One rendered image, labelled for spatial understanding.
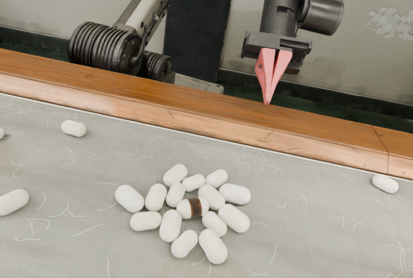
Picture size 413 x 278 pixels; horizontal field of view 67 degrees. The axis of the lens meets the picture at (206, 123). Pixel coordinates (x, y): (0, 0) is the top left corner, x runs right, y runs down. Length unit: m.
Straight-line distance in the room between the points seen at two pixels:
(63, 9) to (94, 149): 2.30
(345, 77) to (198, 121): 2.18
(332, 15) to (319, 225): 0.33
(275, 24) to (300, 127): 0.17
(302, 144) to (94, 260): 0.34
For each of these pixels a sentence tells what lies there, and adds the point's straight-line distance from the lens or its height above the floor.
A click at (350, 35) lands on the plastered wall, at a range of 2.50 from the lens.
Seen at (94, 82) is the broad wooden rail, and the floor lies 0.76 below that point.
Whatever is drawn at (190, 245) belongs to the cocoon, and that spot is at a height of 0.75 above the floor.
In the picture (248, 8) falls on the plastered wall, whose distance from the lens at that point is 2.35.
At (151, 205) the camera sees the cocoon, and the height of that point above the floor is 0.75.
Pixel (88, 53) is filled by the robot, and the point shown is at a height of 0.75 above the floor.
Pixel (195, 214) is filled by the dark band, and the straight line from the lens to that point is 0.35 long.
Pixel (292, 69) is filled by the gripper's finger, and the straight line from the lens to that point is 0.53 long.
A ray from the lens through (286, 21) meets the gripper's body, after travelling 0.52.
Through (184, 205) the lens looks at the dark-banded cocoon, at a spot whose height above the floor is 0.76.
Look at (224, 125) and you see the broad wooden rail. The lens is 0.49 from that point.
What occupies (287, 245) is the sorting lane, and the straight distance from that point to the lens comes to 0.37.
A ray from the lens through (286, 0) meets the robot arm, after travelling 0.54.
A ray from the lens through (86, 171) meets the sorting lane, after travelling 0.41.
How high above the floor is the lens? 1.01
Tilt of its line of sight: 32 degrees down
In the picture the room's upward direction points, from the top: 11 degrees clockwise
